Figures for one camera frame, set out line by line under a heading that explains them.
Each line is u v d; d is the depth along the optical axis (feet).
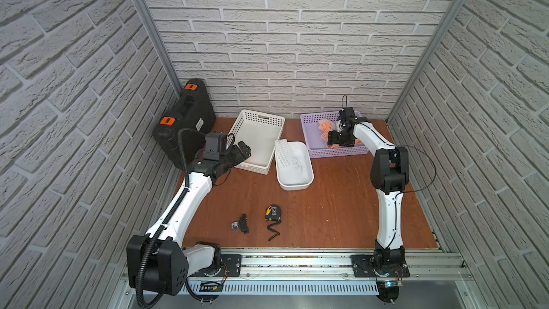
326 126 3.64
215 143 1.96
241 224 2.68
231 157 2.33
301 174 3.20
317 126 3.74
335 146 3.25
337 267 2.48
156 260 1.25
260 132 3.68
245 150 2.39
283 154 3.18
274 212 2.73
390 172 1.98
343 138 2.95
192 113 3.03
